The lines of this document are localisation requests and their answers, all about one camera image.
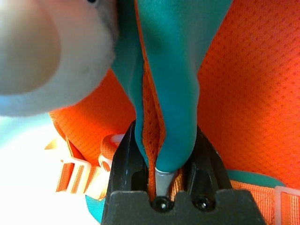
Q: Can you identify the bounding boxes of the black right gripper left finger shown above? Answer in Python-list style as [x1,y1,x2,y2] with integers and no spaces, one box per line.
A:
[108,120,149,193]

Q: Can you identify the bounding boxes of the grey-blue plush dolphin charm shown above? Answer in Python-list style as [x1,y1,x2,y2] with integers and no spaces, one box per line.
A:
[0,0,119,117]

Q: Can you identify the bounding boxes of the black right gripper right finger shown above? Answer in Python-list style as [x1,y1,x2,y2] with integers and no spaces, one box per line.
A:
[184,126,233,195]

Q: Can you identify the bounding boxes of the orange and teal backpack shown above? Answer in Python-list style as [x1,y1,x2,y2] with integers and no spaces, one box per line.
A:
[44,0,300,225]

